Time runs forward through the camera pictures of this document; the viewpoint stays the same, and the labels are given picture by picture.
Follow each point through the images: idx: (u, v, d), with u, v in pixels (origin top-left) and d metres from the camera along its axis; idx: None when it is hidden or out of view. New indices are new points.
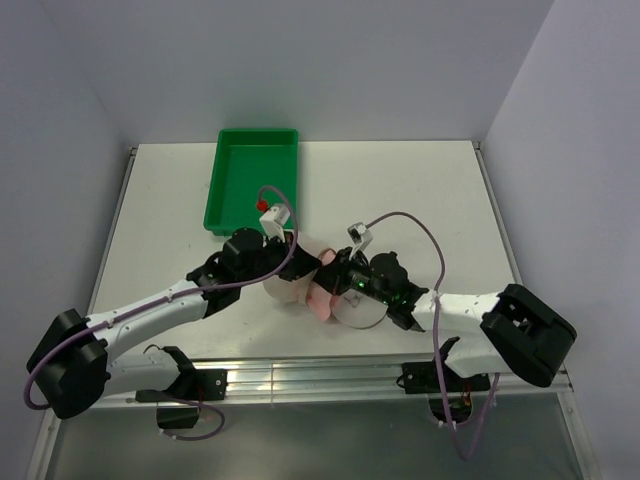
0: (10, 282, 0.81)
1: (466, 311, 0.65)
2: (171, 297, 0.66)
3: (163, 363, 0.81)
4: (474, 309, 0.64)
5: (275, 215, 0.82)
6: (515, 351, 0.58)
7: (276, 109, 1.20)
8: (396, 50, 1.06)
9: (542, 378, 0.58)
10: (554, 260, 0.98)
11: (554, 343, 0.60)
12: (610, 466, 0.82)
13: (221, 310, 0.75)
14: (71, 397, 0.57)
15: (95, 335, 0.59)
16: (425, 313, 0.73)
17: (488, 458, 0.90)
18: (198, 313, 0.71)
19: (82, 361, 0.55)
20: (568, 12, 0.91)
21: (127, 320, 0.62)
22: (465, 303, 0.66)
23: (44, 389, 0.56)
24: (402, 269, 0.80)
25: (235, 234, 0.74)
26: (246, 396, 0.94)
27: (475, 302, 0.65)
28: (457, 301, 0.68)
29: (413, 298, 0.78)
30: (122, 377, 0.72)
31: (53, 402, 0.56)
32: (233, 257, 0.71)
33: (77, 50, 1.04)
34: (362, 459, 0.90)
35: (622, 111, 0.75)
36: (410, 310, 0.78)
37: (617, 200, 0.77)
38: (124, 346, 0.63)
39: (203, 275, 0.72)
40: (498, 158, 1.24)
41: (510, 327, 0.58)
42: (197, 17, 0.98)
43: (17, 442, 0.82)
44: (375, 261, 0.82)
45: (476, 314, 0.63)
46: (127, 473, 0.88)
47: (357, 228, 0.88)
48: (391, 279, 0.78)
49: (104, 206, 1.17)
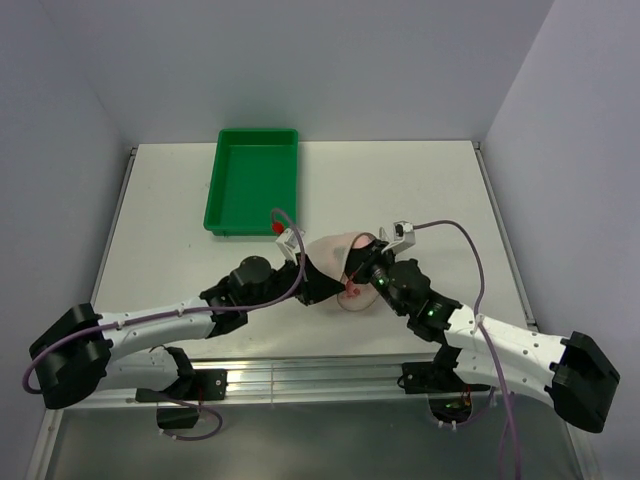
0: (10, 282, 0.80)
1: (524, 353, 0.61)
2: (181, 312, 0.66)
3: (163, 365, 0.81)
4: (535, 353, 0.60)
5: (285, 238, 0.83)
6: (579, 407, 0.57)
7: (276, 109, 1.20)
8: (397, 50, 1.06)
9: (591, 427, 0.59)
10: (554, 261, 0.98)
11: (609, 394, 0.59)
12: (609, 466, 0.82)
13: (227, 333, 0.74)
14: (64, 392, 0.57)
15: (104, 334, 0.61)
16: (461, 336, 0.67)
17: (488, 458, 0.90)
18: (202, 334, 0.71)
19: (84, 358, 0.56)
20: (567, 13, 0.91)
21: (136, 325, 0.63)
22: (522, 342, 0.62)
23: (41, 378, 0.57)
24: (424, 277, 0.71)
25: (246, 261, 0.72)
26: (246, 396, 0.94)
27: (534, 344, 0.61)
28: (510, 337, 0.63)
29: (441, 310, 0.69)
30: (119, 377, 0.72)
31: (47, 394, 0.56)
32: (238, 286, 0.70)
33: (77, 50, 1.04)
34: (362, 459, 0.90)
35: (622, 111, 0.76)
36: (432, 321, 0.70)
37: (617, 200, 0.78)
38: (130, 349, 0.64)
39: (215, 297, 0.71)
40: (498, 158, 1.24)
41: (582, 386, 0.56)
42: (197, 18, 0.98)
43: (18, 442, 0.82)
44: (394, 266, 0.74)
45: (541, 362, 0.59)
46: (128, 473, 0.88)
47: (404, 225, 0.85)
48: (412, 288, 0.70)
49: (104, 206, 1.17)
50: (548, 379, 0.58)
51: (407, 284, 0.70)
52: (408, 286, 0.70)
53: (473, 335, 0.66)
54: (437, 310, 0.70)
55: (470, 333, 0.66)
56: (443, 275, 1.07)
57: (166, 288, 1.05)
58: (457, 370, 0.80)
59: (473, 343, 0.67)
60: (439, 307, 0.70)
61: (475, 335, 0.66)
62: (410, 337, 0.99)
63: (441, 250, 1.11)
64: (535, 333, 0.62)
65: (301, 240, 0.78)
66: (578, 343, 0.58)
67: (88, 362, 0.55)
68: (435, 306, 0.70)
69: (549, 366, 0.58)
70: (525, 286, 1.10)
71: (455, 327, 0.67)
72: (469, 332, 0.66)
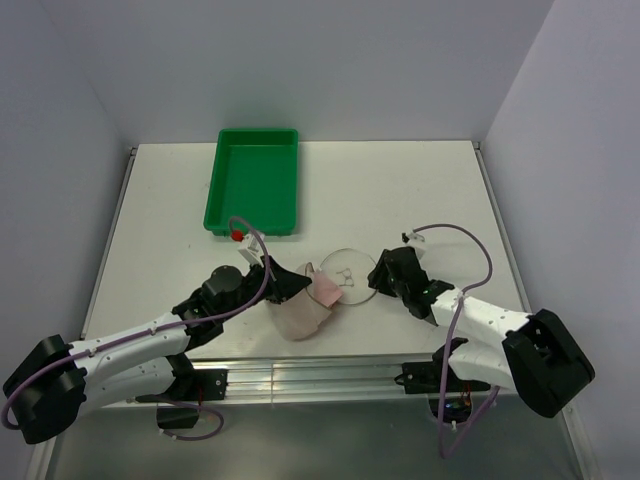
0: (9, 283, 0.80)
1: (490, 322, 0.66)
2: (154, 331, 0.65)
3: (156, 371, 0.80)
4: (498, 322, 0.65)
5: (248, 244, 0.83)
6: (527, 374, 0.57)
7: (276, 110, 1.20)
8: (396, 49, 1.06)
9: (549, 409, 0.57)
10: (554, 261, 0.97)
11: (575, 382, 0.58)
12: (609, 467, 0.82)
13: (203, 343, 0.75)
14: (44, 424, 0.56)
15: (76, 362, 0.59)
16: (445, 309, 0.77)
17: (487, 457, 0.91)
18: (179, 349, 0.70)
19: (60, 390, 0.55)
20: (567, 11, 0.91)
21: (109, 350, 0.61)
22: (491, 314, 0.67)
23: (18, 414, 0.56)
24: (413, 258, 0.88)
25: (216, 271, 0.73)
26: (245, 396, 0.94)
27: (500, 316, 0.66)
28: (483, 310, 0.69)
29: (434, 289, 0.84)
30: (104, 395, 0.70)
31: (26, 429, 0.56)
32: (211, 297, 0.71)
33: (76, 51, 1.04)
34: (362, 458, 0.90)
35: (623, 112, 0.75)
36: (425, 297, 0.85)
37: (618, 200, 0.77)
38: (107, 374, 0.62)
39: (188, 310, 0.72)
40: (498, 158, 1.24)
41: (532, 353, 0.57)
42: (196, 17, 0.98)
43: (20, 442, 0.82)
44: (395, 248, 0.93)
45: (500, 328, 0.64)
46: (128, 473, 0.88)
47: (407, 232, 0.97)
48: (398, 263, 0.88)
49: (104, 206, 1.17)
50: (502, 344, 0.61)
51: (393, 259, 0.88)
52: (395, 260, 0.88)
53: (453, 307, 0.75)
54: (430, 289, 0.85)
55: (451, 305, 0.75)
56: (444, 275, 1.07)
57: (166, 289, 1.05)
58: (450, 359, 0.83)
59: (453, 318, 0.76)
60: (433, 287, 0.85)
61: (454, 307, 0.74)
62: (411, 337, 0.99)
63: (442, 251, 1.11)
64: (507, 310, 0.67)
65: (263, 243, 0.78)
66: (540, 316, 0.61)
67: (63, 393, 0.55)
68: (431, 286, 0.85)
69: (506, 332, 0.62)
70: (525, 285, 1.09)
71: (442, 302, 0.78)
72: (451, 305, 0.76)
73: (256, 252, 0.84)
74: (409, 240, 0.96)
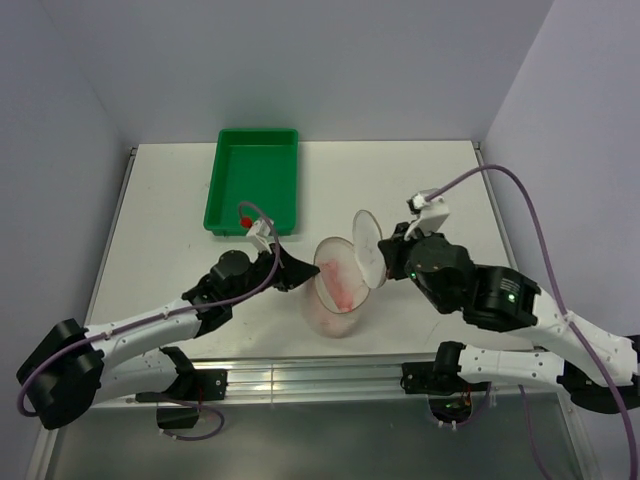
0: (9, 282, 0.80)
1: (607, 359, 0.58)
2: (167, 314, 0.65)
3: (160, 367, 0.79)
4: (615, 359, 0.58)
5: (257, 229, 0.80)
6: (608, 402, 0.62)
7: (276, 110, 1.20)
8: (395, 49, 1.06)
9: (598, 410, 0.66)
10: (549, 261, 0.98)
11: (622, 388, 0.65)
12: (610, 468, 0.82)
13: (215, 328, 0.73)
14: (62, 407, 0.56)
15: (93, 345, 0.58)
16: (545, 333, 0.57)
17: (486, 456, 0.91)
18: (191, 333, 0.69)
19: (78, 371, 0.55)
20: (568, 13, 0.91)
21: (124, 333, 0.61)
22: (604, 347, 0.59)
23: (35, 399, 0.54)
24: (455, 250, 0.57)
25: (222, 255, 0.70)
26: (245, 396, 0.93)
27: (614, 350, 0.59)
28: (594, 339, 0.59)
29: (520, 296, 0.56)
30: (115, 385, 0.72)
31: (44, 412, 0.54)
32: (220, 282, 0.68)
33: (76, 50, 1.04)
34: (362, 458, 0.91)
35: (621, 112, 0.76)
36: (511, 308, 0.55)
37: (618, 199, 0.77)
38: (121, 358, 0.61)
39: (197, 295, 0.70)
40: (498, 158, 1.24)
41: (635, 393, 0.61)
42: (196, 17, 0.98)
43: (22, 441, 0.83)
44: (416, 247, 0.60)
45: (623, 371, 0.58)
46: (129, 473, 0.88)
47: (414, 200, 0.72)
48: (453, 271, 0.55)
49: (104, 206, 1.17)
50: (622, 383, 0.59)
51: (443, 267, 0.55)
52: (445, 268, 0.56)
53: (562, 335, 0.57)
54: (516, 295, 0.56)
55: (558, 330, 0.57)
56: None
57: (166, 290, 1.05)
58: (461, 374, 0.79)
59: (548, 341, 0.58)
60: (517, 291, 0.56)
61: (563, 334, 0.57)
62: (412, 337, 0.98)
63: None
64: (608, 334, 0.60)
65: (274, 228, 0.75)
66: None
67: (82, 375, 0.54)
68: (511, 288, 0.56)
69: (630, 376, 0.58)
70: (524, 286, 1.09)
71: (545, 321, 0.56)
72: (557, 329, 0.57)
73: (264, 237, 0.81)
74: (421, 212, 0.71)
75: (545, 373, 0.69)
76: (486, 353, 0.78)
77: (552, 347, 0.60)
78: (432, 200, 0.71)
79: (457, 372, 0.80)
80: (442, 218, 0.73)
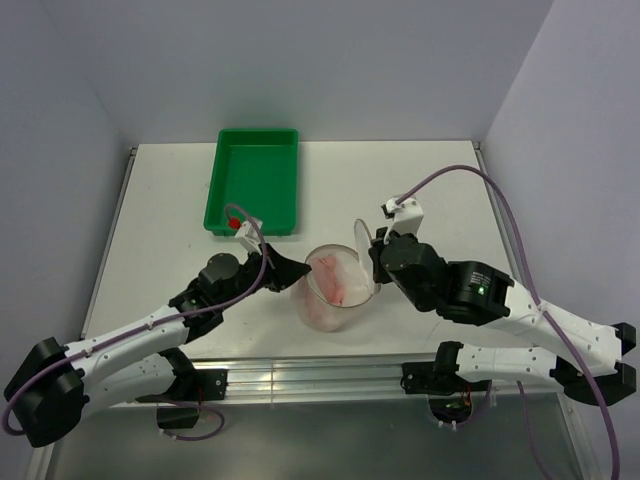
0: (9, 283, 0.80)
1: (588, 348, 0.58)
2: (151, 326, 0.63)
3: (156, 371, 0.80)
4: (596, 348, 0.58)
5: (245, 231, 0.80)
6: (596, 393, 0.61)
7: (276, 110, 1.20)
8: (394, 49, 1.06)
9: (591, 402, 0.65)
10: (549, 260, 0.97)
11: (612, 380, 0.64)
12: (610, 468, 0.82)
13: (204, 333, 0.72)
14: (47, 425, 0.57)
15: (73, 364, 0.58)
16: (520, 325, 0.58)
17: (486, 456, 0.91)
18: (180, 341, 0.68)
19: (58, 392, 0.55)
20: (568, 12, 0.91)
21: (105, 349, 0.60)
22: (585, 336, 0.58)
23: (21, 418, 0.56)
24: (423, 247, 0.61)
25: (211, 259, 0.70)
26: (246, 396, 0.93)
27: (595, 338, 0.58)
28: (573, 329, 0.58)
29: (490, 288, 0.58)
30: (106, 396, 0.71)
31: (30, 431, 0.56)
32: (209, 285, 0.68)
33: (76, 51, 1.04)
34: (362, 458, 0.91)
35: (621, 111, 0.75)
36: (479, 299, 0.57)
37: (617, 199, 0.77)
38: (105, 372, 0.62)
39: (186, 300, 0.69)
40: (498, 158, 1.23)
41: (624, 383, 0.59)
42: (196, 17, 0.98)
43: (23, 441, 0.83)
44: (389, 249, 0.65)
45: (606, 359, 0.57)
46: (129, 473, 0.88)
47: (387, 204, 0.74)
48: (420, 267, 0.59)
49: (104, 206, 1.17)
50: (606, 372, 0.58)
51: (408, 264, 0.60)
52: (410, 265, 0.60)
53: (536, 324, 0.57)
54: (486, 287, 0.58)
55: (532, 321, 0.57)
56: None
57: (166, 290, 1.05)
58: (460, 373, 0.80)
59: (526, 332, 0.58)
60: (487, 283, 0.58)
61: (538, 323, 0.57)
62: (412, 337, 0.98)
63: (442, 251, 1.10)
64: (589, 323, 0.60)
65: (260, 231, 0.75)
66: (629, 335, 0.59)
67: (62, 396, 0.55)
68: (481, 280, 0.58)
69: (613, 364, 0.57)
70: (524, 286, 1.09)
71: (518, 311, 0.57)
72: (532, 318, 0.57)
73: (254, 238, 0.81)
74: (396, 215, 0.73)
75: (539, 368, 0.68)
76: (482, 352, 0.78)
77: (531, 339, 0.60)
78: (402, 203, 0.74)
79: (455, 371, 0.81)
80: (417, 220, 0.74)
